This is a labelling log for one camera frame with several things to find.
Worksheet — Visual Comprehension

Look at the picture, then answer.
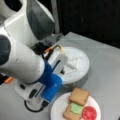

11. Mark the white and blue gripper body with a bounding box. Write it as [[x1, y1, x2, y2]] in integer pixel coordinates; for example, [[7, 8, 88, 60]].
[[14, 51, 68, 112]]

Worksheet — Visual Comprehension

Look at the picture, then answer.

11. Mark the toast bread slice front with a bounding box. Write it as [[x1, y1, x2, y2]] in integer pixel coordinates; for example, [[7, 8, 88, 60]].
[[63, 104, 81, 120]]

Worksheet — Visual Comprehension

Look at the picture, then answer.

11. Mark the toast bread slice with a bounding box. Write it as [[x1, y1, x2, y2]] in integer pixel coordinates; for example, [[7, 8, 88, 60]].
[[69, 88, 89, 106], [63, 104, 81, 120]]

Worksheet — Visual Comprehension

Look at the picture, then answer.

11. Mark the toast bread slice back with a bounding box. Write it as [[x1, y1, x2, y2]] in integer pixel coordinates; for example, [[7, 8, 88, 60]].
[[69, 88, 89, 106]]

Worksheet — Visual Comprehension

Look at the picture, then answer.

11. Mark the green lettuce piece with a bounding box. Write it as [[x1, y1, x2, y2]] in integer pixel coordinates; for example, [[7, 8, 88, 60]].
[[70, 102, 83, 114]]

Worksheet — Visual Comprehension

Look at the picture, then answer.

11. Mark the red tomato slice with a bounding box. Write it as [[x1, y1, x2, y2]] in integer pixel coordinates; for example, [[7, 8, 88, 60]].
[[82, 106, 97, 120]]

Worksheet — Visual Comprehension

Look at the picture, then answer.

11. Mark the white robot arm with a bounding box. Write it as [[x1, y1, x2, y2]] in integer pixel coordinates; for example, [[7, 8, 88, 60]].
[[0, 0, 68, 112]]

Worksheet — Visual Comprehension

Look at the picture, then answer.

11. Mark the white paper plate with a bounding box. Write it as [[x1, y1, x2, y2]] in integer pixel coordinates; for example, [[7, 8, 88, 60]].
[[50, 93, 101, 120]]

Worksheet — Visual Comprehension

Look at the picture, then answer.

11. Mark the orange small block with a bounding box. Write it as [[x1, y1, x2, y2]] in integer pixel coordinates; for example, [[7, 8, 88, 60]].
[[4, 77, 13, 84]]

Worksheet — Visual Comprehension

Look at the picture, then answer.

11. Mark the white divided round tray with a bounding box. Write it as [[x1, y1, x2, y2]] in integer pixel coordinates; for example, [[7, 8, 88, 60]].
[[43, 45, 91, 84]]

